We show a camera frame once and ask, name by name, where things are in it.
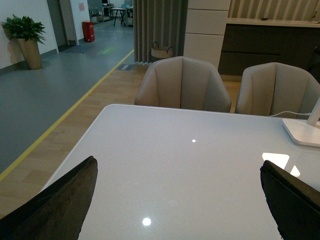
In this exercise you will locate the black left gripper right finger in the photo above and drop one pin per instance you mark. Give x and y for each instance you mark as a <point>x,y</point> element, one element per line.
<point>294,205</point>

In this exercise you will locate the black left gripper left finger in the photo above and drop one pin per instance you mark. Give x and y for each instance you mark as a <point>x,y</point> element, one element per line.
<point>57,212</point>

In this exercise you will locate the beige right chair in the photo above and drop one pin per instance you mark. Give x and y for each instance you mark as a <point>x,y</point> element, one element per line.
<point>277,89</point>

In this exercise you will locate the beige chair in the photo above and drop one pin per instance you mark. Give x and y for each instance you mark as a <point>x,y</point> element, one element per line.
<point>184,83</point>
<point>277,89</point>

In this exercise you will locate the beige left chair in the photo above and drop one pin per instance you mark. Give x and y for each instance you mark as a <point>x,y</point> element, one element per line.
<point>184,83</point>

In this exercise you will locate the dark counter cabinet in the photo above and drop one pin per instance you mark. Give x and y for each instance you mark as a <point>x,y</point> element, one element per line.
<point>246,45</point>

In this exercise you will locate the green potted plant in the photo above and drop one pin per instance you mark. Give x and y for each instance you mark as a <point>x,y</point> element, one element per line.
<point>28,34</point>

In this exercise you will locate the red bin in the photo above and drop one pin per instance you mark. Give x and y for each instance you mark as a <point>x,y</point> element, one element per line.
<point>88,31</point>

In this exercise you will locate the woven basket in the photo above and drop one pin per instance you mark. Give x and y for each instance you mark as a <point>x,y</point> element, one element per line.
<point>159,52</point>

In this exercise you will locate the white cabinet column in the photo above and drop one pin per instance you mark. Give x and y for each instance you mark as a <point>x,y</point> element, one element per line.
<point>205,29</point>

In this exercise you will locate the gray slatted partition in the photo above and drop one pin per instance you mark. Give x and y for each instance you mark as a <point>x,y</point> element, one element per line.
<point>161,21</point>

